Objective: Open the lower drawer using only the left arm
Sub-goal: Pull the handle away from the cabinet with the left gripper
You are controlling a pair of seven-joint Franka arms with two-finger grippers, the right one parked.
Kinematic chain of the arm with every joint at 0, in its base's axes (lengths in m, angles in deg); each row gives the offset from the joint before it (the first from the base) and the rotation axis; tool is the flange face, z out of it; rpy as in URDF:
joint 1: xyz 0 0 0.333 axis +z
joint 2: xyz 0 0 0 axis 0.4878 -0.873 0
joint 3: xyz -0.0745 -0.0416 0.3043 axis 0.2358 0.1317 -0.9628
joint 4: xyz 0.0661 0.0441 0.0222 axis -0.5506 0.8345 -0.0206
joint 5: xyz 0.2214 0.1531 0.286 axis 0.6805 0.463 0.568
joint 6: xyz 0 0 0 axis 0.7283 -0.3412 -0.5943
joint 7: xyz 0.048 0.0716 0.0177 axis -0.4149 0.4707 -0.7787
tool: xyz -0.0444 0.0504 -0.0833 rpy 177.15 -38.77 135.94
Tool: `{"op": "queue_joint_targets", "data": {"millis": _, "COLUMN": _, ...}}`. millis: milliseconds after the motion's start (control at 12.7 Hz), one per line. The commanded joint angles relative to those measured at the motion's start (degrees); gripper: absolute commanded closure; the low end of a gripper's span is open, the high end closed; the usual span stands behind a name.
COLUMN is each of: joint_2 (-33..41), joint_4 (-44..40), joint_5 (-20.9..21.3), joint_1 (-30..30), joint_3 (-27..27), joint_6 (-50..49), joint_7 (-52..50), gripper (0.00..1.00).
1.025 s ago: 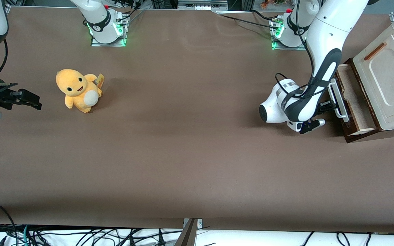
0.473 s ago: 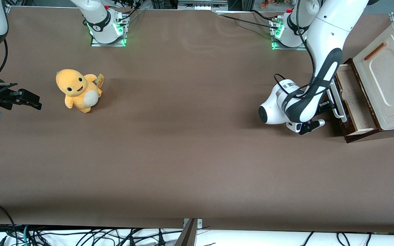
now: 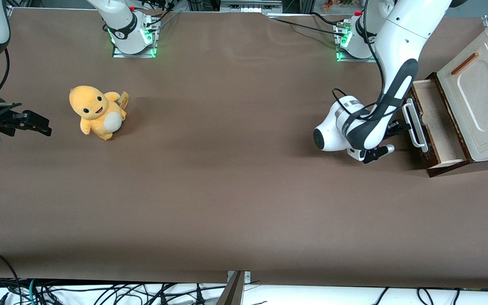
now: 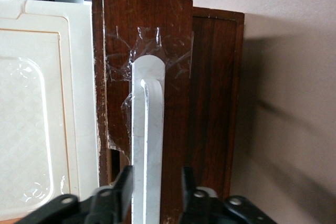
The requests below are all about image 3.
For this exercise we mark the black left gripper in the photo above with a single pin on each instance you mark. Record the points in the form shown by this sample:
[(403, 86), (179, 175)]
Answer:
[(393, 128)]

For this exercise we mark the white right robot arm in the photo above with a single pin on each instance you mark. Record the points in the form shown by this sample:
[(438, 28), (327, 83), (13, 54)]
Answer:
[(121, 19)]

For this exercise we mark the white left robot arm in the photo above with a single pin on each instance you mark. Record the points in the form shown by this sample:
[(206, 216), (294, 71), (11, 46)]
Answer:
[(400, 34)]

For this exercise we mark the yellow plush toy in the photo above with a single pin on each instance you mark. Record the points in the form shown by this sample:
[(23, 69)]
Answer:
[(95, 110)]

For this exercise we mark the white and brown wooden cabinet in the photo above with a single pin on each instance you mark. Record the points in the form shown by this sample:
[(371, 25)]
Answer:
[(481, 97)]

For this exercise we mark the orange background item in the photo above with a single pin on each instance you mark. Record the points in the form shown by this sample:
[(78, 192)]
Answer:
[(328, 5)]

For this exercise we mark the grey metal device box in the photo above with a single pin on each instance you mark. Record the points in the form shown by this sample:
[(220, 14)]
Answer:
[(248, 7)]

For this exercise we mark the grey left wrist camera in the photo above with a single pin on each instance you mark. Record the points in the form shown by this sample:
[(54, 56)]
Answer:
[(375, 154)]

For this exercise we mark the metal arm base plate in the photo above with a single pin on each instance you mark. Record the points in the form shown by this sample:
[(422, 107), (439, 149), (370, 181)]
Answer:
[(341, 59), (119, 54)]

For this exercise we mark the grey metal bracket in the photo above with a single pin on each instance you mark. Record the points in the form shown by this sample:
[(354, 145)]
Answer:
[(247, 276)]

